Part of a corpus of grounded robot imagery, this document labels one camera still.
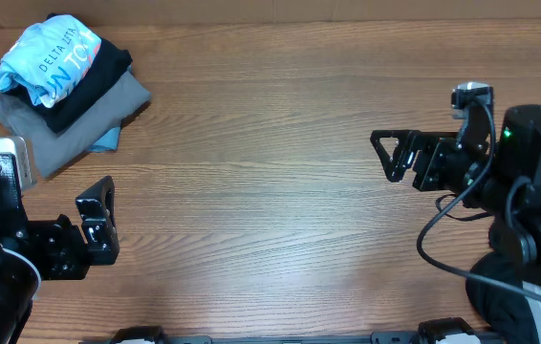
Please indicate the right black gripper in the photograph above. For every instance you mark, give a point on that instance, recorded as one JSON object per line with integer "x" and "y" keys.
{"x": 430, "y": 149}

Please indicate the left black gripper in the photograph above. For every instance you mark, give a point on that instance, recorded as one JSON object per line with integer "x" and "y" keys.
{"x": 73, "y": 261}

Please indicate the light blue printed t-shirt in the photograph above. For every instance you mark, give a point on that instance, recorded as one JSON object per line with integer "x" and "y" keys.
{"x": 49, "y": 59}

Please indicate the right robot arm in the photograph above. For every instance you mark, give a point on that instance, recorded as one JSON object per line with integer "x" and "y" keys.
{"x": 496, "y": 171}

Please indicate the folded blue shirt under stack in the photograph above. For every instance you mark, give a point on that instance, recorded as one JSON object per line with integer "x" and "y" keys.
{"x": 108, "y": 142}

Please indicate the folded grey shirt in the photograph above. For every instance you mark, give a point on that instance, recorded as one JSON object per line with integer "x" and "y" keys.
{"x": 52, "y": 150}

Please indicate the folded black shirt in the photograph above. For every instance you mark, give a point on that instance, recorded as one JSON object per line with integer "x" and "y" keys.
{"x": 108, "y": 67}

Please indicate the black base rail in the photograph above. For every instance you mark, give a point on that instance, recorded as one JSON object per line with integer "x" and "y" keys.
{"x": 451, "y": 330}

